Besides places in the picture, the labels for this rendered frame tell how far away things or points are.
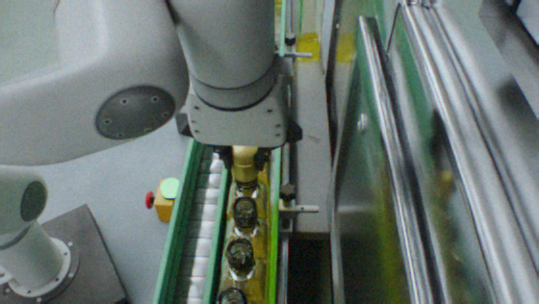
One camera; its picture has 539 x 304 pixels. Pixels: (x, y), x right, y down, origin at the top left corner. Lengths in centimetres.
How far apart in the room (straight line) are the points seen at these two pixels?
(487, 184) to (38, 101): 22
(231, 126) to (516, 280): 29
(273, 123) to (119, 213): 67
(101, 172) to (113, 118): 87
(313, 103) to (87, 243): 59
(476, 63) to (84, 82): 21
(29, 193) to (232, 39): 43
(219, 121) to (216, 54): 11
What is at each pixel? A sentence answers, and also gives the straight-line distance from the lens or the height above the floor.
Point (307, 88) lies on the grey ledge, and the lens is 106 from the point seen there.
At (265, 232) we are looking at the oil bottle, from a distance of 54.
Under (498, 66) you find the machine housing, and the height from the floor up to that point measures 143.
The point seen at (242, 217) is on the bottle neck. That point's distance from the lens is 49.
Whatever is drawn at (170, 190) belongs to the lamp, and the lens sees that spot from 89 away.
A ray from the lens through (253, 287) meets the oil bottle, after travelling 50.
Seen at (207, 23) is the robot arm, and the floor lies 140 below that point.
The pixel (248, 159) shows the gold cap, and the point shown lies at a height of 118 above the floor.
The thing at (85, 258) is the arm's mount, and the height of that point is 81.
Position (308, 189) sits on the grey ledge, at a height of 88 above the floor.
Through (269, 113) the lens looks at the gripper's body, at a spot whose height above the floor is 129.
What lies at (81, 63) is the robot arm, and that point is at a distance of 23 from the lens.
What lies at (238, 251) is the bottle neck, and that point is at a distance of 48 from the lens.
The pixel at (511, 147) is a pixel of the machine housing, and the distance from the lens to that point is 22.
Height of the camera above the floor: 154
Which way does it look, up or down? 48 degrees down
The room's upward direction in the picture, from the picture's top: straight up
